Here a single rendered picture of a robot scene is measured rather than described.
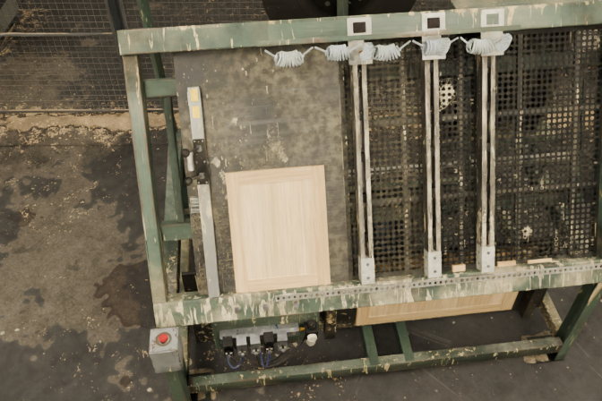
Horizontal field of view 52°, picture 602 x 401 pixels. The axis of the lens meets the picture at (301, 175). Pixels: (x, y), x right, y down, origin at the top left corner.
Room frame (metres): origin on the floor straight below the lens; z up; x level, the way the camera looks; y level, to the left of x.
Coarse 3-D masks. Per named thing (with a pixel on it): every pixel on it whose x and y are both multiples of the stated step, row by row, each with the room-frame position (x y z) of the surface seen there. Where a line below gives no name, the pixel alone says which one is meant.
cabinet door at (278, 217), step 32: (256, 192) 1.89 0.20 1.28; (288, 192) 1.90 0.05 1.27; (320, 192) 1.90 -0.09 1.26; (256, 224) 1.81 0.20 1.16; (288, 224) 1.82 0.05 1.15; (320, 224) 1.83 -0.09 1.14; (256, 256) 1.73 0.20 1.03; (288, 256) 1.74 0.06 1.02; (320, 256) 1.74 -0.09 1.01; (256, 288) 1.64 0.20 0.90
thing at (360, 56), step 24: (360, 48) 2.18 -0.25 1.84; (360, 72) 2.16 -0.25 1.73; (360, 96) 2.13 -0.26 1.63; (360, 120) 2.05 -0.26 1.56; (360, 144) 1.99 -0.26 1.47; (360, 168) 1.94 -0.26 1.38; (360, 192) 1.88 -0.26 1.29; (360, 216) 1.82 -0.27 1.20; (360, 240) 1.76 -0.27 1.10; (360, 264) 1.71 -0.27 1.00
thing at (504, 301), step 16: (400, 304) 1.88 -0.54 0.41; (416, 304) 1.89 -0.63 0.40; (432, 304) 1.90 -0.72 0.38; (448, 304) 1.91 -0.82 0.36; (464, 304) 1.93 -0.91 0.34; (480, 304) 1.94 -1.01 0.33; (496, 304) 1.95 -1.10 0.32; (512, 304) 1.96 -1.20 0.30; (368, 320) 1.86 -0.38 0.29; (384, 320) 1.87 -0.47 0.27; (400, 320) 1.88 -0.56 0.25
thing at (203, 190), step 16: (192, 112) 2.04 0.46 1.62; (192, 128) 2.00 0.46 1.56; (208, 176) 1.90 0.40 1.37; (208, 192) 1.85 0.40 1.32; (208, 208) 1.82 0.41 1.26; (208, 224) 1.78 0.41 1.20; (208, 240) 1.74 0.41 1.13; (208, 256) 1.70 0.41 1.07; (208, 272) 1.66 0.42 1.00; (208, 288) 1.61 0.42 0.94
